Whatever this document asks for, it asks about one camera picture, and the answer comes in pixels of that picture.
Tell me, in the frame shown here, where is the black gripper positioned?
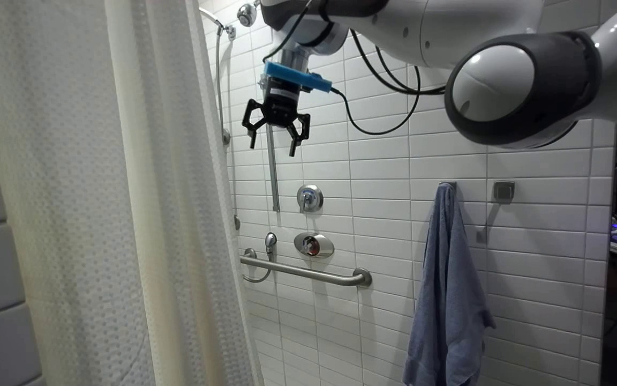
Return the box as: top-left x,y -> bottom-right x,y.
240,74 -> 314,158

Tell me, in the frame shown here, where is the white dotted shower curtain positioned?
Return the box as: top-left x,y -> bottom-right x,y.
0,0 -> 263,386

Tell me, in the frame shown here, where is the round chrome valve knob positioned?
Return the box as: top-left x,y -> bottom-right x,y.
295,183 -> 329,216

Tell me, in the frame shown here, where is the oval chrome valve plate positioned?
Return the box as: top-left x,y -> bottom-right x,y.
292,231 -> 338,261

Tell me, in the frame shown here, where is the steel corner grab bar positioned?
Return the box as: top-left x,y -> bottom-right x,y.
237,251 -> 376,289

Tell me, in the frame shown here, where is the blue hanging cloth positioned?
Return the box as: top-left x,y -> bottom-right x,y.
400,180 -> 497,386

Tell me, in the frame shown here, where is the chrome shower slide rail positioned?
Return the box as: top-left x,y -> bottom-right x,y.
266,124 -> 286,214

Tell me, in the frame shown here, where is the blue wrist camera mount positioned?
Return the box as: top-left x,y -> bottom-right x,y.
261,61 -> 336,94

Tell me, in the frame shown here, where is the metal shower hose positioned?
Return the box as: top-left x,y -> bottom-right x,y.
213,19 -> 277,288

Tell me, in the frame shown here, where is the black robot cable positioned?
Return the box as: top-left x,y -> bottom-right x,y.
259,0 -> 449,137

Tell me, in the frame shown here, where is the chrome hose wall outlet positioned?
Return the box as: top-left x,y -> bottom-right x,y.
261,230 -> 280,264

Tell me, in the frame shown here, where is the metal wall hook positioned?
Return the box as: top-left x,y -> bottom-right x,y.
474,180 -> 516,245

